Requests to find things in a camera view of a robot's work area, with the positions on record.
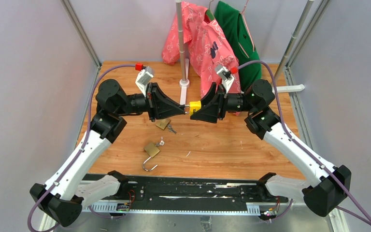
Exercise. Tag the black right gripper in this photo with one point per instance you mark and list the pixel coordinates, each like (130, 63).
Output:
(214, 105)

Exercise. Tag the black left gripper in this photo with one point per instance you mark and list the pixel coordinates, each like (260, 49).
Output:
(159, 105)

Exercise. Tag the brass padlock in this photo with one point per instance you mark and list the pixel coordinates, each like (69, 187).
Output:
(163, 124)
(152, 149)

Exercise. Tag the yellow padlock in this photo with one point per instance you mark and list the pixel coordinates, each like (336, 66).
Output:
(193, 107)

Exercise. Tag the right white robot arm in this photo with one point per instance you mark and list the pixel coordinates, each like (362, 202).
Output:
(322, 189)

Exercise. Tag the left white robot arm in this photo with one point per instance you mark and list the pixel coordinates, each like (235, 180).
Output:
(62, 197)

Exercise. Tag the white clothes rack left pole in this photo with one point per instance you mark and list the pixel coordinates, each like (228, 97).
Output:
(184, 62)

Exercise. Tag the white clothes rack pole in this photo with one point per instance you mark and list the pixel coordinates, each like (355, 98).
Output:
(292, 40)
(184, 62)

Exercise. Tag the pink patterned jacket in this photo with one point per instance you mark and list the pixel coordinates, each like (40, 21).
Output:
(207, 47)

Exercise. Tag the white clothes rack right pole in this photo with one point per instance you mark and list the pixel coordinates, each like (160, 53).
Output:
(292, 40)

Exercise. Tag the green shirt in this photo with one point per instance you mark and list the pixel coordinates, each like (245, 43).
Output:
(236, 31)

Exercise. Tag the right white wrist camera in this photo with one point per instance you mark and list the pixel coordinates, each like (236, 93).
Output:
(227, 79)

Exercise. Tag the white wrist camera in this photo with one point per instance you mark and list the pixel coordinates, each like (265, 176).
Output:
(227, 79)
(146, 73)

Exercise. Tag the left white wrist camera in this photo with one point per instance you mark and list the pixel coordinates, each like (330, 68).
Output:
(146, 73)

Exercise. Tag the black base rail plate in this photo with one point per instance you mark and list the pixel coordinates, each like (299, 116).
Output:
(194, 196)

